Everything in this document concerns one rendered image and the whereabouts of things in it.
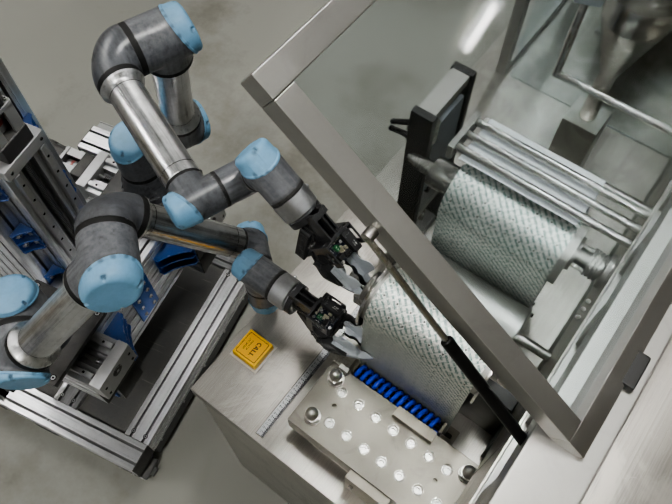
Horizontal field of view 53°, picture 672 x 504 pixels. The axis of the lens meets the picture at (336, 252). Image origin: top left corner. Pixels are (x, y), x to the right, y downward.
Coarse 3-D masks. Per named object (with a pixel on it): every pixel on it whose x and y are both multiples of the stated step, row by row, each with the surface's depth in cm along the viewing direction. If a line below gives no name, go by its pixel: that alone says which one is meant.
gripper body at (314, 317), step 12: (300, 288) 141; (288, 300) 142; (300, 300) 142; (312, 300) 142; (324, 300) 140; (336, 300) 140; (288, 312) 144; (300, 312) 145; (312, 312) 139; (324, 312) 140; (336, 312) 139; (312, 324) 139; (324, 324) 138; (336, 324) 143; (324, 336) 142
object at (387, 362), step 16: (368, 336) 133; (368, 352) 140; (384, 352) 134; (384, 368) 142; (400, 368) 135; (416, 368) 129; (400, 384) 143; (416, 384) 136; (432, 384) 130; (416, 400) 144; (432, 400) 137; (448, 400) 131; (464, 400) 126; (448, 416) 138
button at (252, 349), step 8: (248, 336) 161; (256, 336) 161; (240, 344) 160; (248, 344) 160; (256, 344) 160; (264, 344) 160; (240, 352) 160; (248, 352) 160; (256, 352) 160; (264, 352) 160; (248, 360) 159; (256, 360) 159; (256, 368) 160
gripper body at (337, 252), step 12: (312, 216) 121; (324, 216) 124; (312, 228) 125; (324, 228) 124; (336, 228) 125; (348, 228) 126; (312, 240) 129; (324, 240) 124; (336, 240) 123; (348, 240) 125; (360, 240) 127; (312, 252) 128; (324, 252) 124; (336, 252) 125; (348, 252) 125; (336, 264) 124
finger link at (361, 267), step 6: (354, 252) 130; (348, 258) 131; (354, 258) 131; (360, 258) 130; (348, 264) 132; (354, 264) 132; (360, 264) 132; (366, 264) 130; (372, 264) 129; (354, 270) 133; (360, 270) 133; (366, 270) 132; (372, 270) 130; (360, 276) 133; (366, 276) 133; (366, 282) 133
